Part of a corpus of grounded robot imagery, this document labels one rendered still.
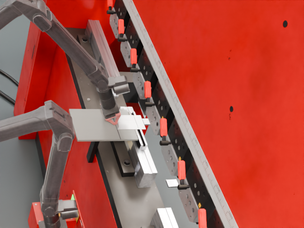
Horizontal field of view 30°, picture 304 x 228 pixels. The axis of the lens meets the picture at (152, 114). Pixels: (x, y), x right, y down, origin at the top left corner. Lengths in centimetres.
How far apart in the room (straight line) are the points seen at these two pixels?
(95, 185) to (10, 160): 110
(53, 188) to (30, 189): 140
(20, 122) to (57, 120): 11
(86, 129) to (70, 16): 89
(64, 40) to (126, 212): 71
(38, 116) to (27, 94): 165
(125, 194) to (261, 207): 87
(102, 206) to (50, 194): 46
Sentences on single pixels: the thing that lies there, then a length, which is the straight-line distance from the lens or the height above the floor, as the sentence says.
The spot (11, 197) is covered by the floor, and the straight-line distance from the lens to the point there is 333.
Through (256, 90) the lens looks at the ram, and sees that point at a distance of 159.
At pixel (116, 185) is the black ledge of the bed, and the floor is 87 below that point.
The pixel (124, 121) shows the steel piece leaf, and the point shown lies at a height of 100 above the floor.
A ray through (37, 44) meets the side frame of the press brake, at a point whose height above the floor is 75.
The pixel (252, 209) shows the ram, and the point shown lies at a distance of 162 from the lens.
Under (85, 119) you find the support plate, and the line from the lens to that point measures 239.
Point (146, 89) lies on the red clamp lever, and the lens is 215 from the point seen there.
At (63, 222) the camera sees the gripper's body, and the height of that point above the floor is 84.
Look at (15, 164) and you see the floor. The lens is 349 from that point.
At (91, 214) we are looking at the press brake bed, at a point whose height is 60.
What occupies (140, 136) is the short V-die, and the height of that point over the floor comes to 99.
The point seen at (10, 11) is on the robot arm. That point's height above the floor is 150.
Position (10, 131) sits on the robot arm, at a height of 136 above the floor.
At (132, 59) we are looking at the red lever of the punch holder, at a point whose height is 129.
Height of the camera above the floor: 261
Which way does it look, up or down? 40 degrees down
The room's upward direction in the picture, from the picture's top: 22 degrees clockwise
